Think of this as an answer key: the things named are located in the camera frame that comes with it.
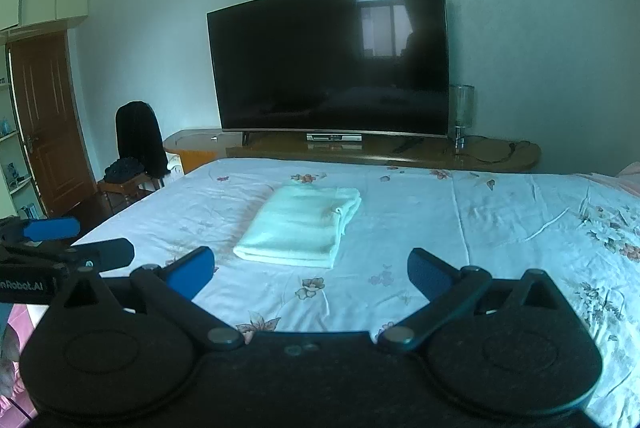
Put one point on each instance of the black jacket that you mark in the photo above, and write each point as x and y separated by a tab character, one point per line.
140	137

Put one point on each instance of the floral bed sheet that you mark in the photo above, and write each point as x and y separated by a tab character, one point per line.
500	233

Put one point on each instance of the silver set-top box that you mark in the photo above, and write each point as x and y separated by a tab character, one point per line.
334	137

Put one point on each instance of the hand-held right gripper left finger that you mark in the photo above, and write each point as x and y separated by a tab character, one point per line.
190	273

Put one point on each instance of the pink blanket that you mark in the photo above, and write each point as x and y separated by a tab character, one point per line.
625	175

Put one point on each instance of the black curved television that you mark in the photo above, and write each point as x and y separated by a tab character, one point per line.
325	62

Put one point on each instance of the dark folded clothes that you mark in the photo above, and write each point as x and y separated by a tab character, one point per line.
122	168

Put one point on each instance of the wooden television stand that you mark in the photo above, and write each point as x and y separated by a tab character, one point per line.
200	147

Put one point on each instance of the white knit sweater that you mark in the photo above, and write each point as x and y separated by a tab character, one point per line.
300	223

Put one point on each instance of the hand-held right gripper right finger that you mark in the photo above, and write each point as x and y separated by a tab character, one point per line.
430	275

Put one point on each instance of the wooden chair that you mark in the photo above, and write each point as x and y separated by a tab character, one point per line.
127	190

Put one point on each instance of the brown wooden door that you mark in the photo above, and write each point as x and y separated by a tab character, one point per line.
47	122

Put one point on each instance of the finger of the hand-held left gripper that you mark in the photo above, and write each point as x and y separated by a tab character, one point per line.
107	252
52	229

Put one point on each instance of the white wall shelf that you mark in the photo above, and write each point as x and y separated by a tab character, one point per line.
12	147

